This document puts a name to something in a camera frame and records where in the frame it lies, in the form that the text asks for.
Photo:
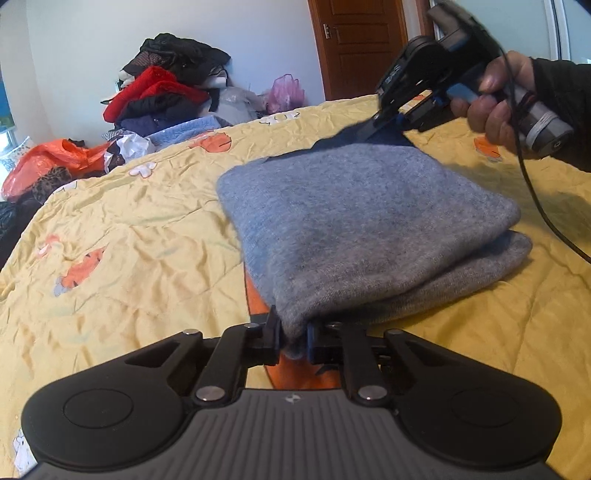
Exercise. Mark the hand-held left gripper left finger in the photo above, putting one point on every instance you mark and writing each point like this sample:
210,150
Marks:
273,339

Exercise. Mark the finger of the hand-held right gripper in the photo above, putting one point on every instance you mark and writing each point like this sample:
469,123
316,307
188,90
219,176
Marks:
376,125
425,113

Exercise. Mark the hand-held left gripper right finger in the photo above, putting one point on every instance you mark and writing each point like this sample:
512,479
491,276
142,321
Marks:
313,345

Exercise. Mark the grey and navy knit sweater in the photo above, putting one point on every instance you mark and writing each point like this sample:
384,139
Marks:
360,217

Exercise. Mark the pile of black clothes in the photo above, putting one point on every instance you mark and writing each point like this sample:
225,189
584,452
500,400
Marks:
180,55

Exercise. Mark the person's right hand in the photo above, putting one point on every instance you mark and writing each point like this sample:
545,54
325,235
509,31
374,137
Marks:
491,122

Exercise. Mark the brown wooden door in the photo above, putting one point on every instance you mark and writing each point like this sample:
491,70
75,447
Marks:
364,50

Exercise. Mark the pink plastic bag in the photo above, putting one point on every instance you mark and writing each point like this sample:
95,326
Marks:
286,94

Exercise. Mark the wardrobe sliding door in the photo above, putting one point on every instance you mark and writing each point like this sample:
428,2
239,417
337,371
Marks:
570,27

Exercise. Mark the pale grey plastic bag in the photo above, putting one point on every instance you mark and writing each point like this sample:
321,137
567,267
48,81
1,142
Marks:
240,104

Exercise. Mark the yellow printed bed quilt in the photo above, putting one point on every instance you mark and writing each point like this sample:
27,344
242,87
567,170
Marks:
138,258

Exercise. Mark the light blue towel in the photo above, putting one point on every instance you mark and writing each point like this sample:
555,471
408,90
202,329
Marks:
189,129

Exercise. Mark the dark navy jacket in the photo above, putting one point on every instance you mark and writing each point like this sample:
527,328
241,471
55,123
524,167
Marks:
157,113

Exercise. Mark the red knit garment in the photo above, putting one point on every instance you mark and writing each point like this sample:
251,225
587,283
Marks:
152,90

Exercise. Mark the white and black plastic bag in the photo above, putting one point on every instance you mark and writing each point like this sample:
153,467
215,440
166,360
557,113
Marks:
129,150

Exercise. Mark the leopard print cloth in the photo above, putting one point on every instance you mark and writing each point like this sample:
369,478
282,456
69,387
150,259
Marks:
48,182

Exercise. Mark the orange plastic bag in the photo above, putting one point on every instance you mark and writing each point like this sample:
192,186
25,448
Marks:
51,159

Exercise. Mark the blue floral curtain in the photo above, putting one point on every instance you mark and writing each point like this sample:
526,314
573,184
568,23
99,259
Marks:
4,106

